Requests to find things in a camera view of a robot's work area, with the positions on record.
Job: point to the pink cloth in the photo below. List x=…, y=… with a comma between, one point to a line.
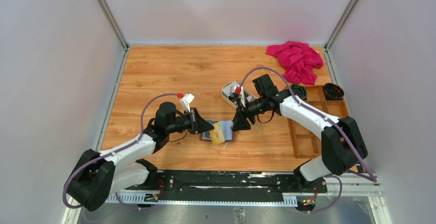
x=299, y=61

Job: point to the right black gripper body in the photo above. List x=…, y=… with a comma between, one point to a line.
x=255, y=107

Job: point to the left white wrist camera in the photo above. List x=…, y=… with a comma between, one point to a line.
x=185, y=101

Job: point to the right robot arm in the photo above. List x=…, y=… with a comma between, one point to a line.
x=342, y=145

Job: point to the gold VIP card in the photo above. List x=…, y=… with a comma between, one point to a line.
x=217, y=134

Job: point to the aluminium rail frame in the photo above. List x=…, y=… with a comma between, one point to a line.
x=349, y=199

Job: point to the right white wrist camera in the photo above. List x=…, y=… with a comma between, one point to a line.
x=238, y=93

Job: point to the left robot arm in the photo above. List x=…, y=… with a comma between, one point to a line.
x=99, y=175

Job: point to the wooden compartment organizer tray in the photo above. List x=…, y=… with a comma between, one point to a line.
x=327, y=98

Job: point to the beige oval card tray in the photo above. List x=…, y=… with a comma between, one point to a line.
x=226, y=90

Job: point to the brown leather card holder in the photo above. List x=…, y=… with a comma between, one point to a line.
x=226, y=125

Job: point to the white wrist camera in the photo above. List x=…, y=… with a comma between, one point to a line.
x=238, y=93
x=185, y=101

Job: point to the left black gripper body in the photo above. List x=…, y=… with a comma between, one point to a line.
x=182, y=123

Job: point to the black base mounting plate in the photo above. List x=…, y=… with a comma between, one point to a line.
x=228, y=186

